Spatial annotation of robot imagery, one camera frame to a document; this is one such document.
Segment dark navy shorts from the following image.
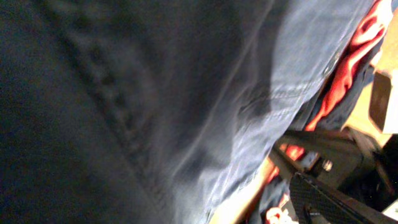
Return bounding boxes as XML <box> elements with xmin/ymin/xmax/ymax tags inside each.
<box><xmin>1</xmin><ymin>0</ymin><xmax>374</xmax><ymax>223</ymax></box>

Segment red garment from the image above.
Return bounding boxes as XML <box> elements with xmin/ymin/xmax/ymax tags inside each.
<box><xmin>264</xmin><ymin>0</ymin><xmax>392</xmax><ymax>224</ymax></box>

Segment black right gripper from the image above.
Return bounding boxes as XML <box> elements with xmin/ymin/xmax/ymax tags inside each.
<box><xmin>273</xmin><ymin>129</ymin><xmax>397</xmax><ymax>211</ymax></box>

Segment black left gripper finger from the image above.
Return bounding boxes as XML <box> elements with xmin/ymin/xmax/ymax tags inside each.
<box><xmin>289</xmin><ymin>172</ymin><xmax>397</xmax><ymax>224</ymax></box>

